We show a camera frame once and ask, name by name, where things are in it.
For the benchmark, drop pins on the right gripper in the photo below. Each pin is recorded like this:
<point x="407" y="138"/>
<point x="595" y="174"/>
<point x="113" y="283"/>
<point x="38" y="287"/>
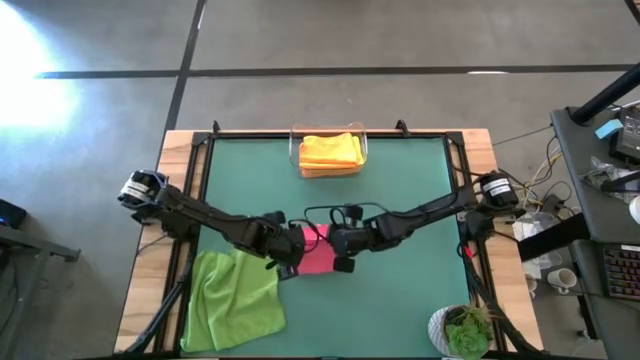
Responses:
<point x="355" y="240"/>

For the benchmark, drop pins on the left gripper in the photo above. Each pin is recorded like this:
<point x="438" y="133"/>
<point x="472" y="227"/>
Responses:
<point x="282" y="245"/>

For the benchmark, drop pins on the pink microfiber towel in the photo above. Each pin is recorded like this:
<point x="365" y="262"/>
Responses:
<point x="317" y="255"/>

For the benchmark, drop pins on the orange microfiber towel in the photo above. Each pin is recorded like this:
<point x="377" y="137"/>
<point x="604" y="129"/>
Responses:
<point x="330" y="149"/>
<point x="330" y="173"/>

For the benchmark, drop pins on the green microfiber towel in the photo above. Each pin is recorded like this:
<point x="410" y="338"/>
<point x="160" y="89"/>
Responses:
<point x="235" y="305"/>

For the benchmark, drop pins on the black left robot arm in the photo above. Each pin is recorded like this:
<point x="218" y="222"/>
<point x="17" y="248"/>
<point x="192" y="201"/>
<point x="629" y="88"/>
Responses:
<point x="200" y="215"/>

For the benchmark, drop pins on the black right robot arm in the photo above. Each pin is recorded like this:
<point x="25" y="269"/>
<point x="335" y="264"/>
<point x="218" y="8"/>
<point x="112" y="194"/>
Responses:
<point x="425" y="215"/>

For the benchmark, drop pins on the green table mat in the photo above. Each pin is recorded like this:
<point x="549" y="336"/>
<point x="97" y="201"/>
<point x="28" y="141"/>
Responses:
<point x="375" y="310"/>

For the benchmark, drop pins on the clear plastic bin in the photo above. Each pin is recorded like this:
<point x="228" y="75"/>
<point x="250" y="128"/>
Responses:
<point x="295" y="145"/>

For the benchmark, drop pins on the succulent in white pot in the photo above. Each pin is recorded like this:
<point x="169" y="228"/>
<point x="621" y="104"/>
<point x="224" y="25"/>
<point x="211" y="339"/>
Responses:
<point x="467" y="340"/>

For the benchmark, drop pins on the white plastic bag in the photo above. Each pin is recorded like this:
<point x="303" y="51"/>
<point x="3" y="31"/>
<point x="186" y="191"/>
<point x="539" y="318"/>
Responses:
<point x="530" y="231"/>

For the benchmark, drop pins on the black flat bar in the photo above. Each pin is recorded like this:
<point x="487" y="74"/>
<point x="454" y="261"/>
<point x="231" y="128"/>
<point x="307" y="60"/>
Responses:
<point x="555" y="239"/>

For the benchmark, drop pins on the black power brick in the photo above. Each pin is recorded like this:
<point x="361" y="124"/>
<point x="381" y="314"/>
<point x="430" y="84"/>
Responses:
<point x="552" y="204"/>

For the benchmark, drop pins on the white mug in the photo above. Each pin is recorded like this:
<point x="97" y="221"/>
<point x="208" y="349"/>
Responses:
<point x="564" y="279"/>

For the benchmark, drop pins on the grey metal stand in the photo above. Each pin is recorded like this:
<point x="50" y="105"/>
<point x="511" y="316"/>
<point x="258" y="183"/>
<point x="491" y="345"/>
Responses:
<point x="40" y="247"/>

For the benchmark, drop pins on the grey side desk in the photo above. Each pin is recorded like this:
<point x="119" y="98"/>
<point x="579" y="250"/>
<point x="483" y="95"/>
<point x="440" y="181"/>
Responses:
<point x="607" y="220"/>

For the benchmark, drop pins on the clear plastic wrapper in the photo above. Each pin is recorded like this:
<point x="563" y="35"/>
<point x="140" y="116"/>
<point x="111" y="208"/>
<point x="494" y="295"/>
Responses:
<point x="607" y="172"/>

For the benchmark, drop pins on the black box with blue light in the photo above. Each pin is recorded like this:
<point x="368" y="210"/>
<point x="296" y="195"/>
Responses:
<point x="12" y="215"/>

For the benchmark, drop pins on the backlit black keyboard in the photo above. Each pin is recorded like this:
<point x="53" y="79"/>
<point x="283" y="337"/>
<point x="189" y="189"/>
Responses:
<point x="622" y="272"/>

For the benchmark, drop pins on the light blue card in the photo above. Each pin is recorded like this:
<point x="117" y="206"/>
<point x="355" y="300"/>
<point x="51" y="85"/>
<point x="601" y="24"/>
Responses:
<point x="608" y="129"/>

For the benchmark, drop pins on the white round object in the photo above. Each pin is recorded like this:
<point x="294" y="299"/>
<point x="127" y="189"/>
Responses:
<point x="636" y="210"/>

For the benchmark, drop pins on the black stand pole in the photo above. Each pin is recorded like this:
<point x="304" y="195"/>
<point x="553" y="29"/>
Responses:
<point x="607" y="95"/>

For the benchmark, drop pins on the black electronic box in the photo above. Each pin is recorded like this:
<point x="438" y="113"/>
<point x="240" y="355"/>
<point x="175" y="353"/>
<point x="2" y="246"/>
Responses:
<point x="630" y="137"/>

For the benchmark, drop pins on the black metal frame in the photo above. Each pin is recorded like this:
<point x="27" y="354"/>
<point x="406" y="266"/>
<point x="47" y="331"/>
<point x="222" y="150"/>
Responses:
<point x="200" y="140"/>

